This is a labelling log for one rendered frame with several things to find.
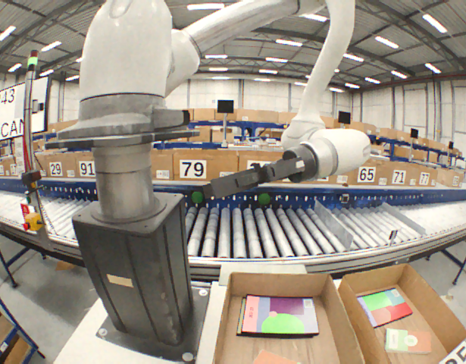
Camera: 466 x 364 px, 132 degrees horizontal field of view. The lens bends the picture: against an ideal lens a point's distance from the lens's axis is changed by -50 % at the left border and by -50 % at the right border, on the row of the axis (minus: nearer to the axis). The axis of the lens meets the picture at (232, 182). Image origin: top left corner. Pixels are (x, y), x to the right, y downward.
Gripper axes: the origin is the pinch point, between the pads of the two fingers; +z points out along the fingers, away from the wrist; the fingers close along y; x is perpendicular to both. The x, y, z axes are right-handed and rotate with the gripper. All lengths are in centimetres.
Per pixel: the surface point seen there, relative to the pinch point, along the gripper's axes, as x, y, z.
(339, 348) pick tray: -43.4, -9.7, -14.6
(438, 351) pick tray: -58, -30, -37
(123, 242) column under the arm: -3.9, -6.2, 16.8
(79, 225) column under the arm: 0.4, -4.1, 24.9
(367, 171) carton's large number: -19, 61, -115
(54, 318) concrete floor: -59, 80, 134
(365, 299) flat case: -45, 0, -33
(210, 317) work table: -32.2, 11.5, 9.5
